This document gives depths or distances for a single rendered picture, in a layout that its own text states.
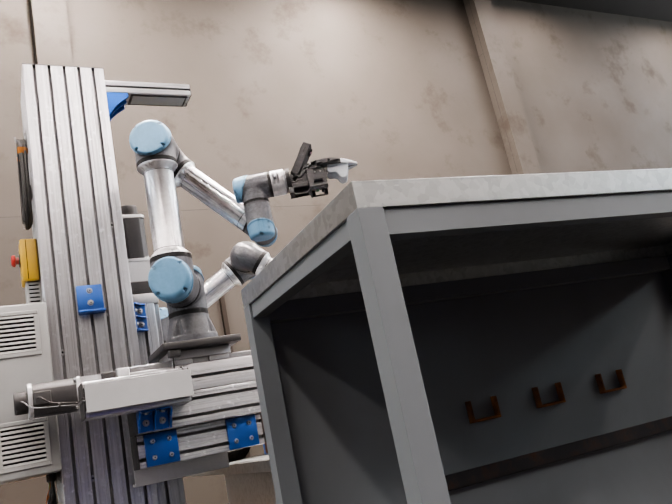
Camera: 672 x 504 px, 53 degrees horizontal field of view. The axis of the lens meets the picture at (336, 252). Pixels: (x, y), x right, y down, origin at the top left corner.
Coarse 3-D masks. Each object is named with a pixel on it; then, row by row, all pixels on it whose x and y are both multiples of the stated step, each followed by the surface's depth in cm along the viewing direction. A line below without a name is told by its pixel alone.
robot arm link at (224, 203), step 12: (180, 156) 207; (180, 168) 206; (192, 168) 208; (180, 180) 207; (192, 180) 206; (204, 180) 207; (192, 192) 207; (204, 192) 206; (216, 192) 205; (228, 192) 207; (216, 204) 205; (228, 204) 204; (240, 204) 205; (228, 216) 205; (240, 216) 203; (240, 228) 205; (276, 228) 208
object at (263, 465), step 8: (256, 456) 260; (264, 456) 233; (232, 464) 217; (240, 464) 208; (248, 464) 200; (256, 464) 193; (264, 464) 186; (208, 472) 249; (216, 472) 238; (224, 472) 227; (232, 472) 218; (240, 472) 209; (248, 472) 201
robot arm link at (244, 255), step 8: (232, 248) 257; (240, 248) 253; (248, 248) 252; (256, 248) 252; (232, 256) 255; (240, 256) 252; (248, 256) 250; (256, 256) 250; (264, 256) 250; (232, 264) 258; (240, 264) 253; (248, 264) 250; (256, 264) 249; (264, 264) 250; (256, 272) 251
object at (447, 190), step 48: (384, 192) 95; (432, 192) 98; (480, 192) 102; (528, 192) 106; (576, 192) 110; (624, 192) 114; (432, 240) 136; (480, 240) 145; (528, 240) 155; (576, 240) 166; (624, 240) 179; (336, 288) 155
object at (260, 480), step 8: (256, 472) 249; (264, 472) 240; (232, 480) 282; (240, 480) 270; (248, 480) 260; (256, 480) 250; (264, 480) 241; (272, 480) 233; (232, 488) 283; (240, 488) 271; (248, 488) 261; (256, 488) 251; (264, 488) 242; (272, 488) 233; (232, 496) 284; (240, 496) 272; (248, 496) 262; (256, 496) 252; (264, 496) 243; (272, 496) 234
